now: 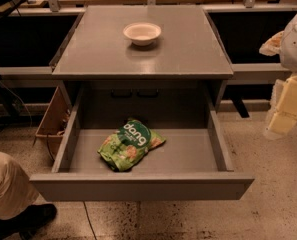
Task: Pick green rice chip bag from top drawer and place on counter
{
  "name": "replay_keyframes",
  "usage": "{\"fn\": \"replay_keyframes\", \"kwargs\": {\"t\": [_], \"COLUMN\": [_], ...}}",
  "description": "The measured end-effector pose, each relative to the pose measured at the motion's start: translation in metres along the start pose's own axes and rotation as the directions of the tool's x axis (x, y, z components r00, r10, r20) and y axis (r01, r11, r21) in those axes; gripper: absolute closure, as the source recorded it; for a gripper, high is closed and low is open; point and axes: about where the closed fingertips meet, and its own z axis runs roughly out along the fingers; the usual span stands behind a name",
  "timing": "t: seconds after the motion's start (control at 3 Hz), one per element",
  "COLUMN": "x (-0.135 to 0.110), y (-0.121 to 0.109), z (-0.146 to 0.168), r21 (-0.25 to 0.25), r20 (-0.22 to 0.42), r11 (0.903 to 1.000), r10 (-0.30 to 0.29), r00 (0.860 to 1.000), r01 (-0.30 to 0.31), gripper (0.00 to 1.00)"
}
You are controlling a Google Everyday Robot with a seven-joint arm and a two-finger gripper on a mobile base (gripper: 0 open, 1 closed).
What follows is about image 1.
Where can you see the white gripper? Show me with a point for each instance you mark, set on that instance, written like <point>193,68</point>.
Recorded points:
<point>295,47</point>

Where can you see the green rice chip bag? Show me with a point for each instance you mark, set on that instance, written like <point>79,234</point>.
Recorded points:
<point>128,145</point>

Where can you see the grey open drawer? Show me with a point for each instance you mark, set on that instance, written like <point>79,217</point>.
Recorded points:
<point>193,164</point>

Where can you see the grey counter cabinet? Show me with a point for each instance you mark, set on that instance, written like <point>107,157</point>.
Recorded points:
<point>186,51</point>

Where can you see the white bowl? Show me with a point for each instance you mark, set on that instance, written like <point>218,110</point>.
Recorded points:
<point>141,33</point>

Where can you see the brown cardboard box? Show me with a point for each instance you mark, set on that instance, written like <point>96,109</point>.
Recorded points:
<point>53,124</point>

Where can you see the person's beige trouser leg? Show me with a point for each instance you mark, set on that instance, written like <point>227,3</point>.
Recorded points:
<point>16,191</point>

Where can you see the black shoe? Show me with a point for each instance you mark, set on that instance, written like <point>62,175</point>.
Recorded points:
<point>28,222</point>

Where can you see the black right drawer handle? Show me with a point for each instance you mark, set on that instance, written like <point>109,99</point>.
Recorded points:
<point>148,93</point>

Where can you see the black drawer handle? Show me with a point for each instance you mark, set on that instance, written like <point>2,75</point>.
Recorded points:
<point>148,93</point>
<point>121,93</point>

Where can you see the black left drawer handle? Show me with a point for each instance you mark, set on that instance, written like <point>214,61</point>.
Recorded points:
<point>121,93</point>

